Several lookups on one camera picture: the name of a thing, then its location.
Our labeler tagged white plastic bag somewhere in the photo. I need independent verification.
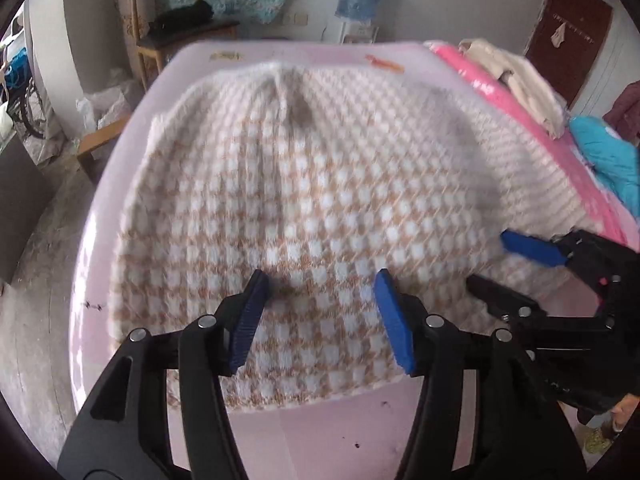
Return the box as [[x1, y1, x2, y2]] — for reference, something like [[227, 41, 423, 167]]
[[75, 67, 143, 131]]

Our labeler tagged beige garment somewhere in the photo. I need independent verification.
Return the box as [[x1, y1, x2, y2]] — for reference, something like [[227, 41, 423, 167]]
[[459, 37, 568, 138]]

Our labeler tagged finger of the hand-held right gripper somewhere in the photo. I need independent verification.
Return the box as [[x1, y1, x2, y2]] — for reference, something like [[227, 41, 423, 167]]
[[500, 230, 571, 268], [465, 274, 548, 323]]

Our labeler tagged wheelchair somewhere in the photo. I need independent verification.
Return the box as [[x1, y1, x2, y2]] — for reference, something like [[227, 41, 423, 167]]
[[0, 25, 46, 138]]

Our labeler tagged grey board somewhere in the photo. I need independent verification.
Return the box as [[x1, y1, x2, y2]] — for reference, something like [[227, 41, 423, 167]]
[[0, 135, 48, 283]]

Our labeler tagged wooden chair with dark seat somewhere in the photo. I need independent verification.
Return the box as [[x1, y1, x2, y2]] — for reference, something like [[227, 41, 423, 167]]
[[124, 0, 240, 92]]

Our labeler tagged person's right forearm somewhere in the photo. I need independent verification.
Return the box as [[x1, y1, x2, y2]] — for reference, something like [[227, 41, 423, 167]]
[[584, 394, 640, 456]]

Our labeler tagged small wooden stool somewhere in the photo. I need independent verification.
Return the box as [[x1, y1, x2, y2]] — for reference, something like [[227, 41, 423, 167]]
[[76, 115, 132, 183]]

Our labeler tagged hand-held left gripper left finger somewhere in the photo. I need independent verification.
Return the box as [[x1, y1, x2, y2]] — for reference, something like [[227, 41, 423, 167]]
[[57, 269, 272, 480]]

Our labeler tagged dark red wooden door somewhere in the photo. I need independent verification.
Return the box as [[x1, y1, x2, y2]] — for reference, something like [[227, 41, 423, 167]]
[[524, 0, 615, 111]]

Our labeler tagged beige white houndstooth sweater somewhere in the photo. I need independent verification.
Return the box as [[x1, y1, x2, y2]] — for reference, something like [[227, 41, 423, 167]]
[[107, 57, 608, 413]]

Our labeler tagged black bag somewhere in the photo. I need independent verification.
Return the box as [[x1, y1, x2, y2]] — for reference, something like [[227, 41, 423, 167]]
[[152, 0, 213, 31]]

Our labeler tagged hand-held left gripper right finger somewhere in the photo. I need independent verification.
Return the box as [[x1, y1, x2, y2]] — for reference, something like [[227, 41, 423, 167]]
[[374, 268, 586, 480]]

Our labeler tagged pink floral plush blanket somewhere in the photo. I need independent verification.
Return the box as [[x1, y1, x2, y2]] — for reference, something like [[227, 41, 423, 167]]
[[425, 40, 640, 251]]

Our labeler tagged maroon garment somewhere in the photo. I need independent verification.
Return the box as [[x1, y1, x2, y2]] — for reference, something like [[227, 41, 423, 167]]
[[602, 80, 640, 141]]

